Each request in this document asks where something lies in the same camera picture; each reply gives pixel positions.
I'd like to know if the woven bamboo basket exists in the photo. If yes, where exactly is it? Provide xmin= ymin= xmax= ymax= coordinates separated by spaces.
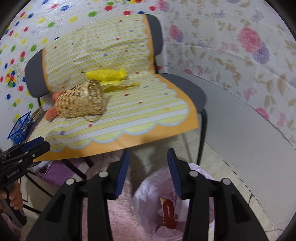
xmin=54 ymin=79 xmax=106 ymax=118

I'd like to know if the yellow foam fruit net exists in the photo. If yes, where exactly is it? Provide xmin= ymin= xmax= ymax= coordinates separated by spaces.
xmin=81 ymin=68 xmax=127 ymax=81

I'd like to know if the blue plastic basket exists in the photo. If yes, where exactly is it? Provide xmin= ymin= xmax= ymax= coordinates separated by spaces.
xmin=7 ymin=111 xmax=32 ymax=145

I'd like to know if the pink bag trash bin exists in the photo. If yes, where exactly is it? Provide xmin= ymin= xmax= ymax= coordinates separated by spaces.
xmin=131 ymin=162 xmax=216 ymax=241

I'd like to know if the red snack wrapper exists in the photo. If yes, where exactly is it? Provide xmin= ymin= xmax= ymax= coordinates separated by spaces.
xmin=161 ymin=198 xmax=177 ymax=229

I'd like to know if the floral pattern plastic sheet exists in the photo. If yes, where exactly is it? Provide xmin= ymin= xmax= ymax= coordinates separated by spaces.
xmin=157 ymin=1 xmax=295 ymax=144

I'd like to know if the person left hand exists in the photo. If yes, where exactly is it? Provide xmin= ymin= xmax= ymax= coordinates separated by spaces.
xmin=0 ymin=180 xmax=23 ymax=213

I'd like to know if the pink fluffy rug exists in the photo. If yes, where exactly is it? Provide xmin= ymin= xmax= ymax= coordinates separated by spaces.
xmin=86 ymin=150 xmax=150 ymax=241

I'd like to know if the purple plastic basket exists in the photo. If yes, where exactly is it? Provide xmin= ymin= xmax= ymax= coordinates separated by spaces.
xmin=36 ymin=161 xmax=74 ymax=187

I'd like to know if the balloon pattern plastic sheet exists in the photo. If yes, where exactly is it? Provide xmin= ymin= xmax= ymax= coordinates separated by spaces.
xmin=1 ymin=1 xmax=160 ymax=124

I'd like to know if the yellow striped plastic cover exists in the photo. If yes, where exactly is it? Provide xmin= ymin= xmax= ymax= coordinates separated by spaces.
xmin=28 ymin=14 xmax=200 ymax=163

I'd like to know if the stack of books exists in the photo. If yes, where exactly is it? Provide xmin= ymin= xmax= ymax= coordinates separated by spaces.
xmin=31 ymin=106 xmax=46 ymax=123

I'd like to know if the yellow clear snack wrapper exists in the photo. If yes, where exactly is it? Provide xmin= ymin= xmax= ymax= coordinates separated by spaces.
xmin=99 ymin=80 xmax=140 ymax=90

